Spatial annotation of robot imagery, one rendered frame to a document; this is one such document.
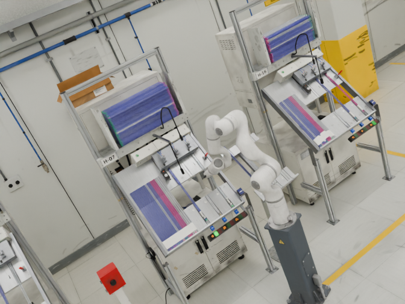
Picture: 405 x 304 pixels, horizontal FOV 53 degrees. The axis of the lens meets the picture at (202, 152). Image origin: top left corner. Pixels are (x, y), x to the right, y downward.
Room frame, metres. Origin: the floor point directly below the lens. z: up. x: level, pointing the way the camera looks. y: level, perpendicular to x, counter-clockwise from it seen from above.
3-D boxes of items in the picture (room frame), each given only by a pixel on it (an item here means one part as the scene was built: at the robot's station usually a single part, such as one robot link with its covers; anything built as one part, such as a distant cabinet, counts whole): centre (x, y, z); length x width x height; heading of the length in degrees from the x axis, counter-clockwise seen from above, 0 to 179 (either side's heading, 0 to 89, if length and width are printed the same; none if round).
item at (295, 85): (3.36, -1.03, 0.65); 1.01 x 0.73 x 1.29; 21
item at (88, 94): (3.14, 0.52, 1.82); 0.68 x 0.30 x 0.20; 111
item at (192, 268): (3.00, 0.41, 0.31); 0.70 x 0.65 x 0.62; 111
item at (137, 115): (2.90, 0.31, 1.52); 0.51 x 0.13 x 0.27; 111
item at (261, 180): (2.15, -0.29, 1.00); 0.19 x 0.12 x 0.24; 127
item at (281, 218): (2.17, -0.31, 0.79); 0.19 x 0.19 x 0.18
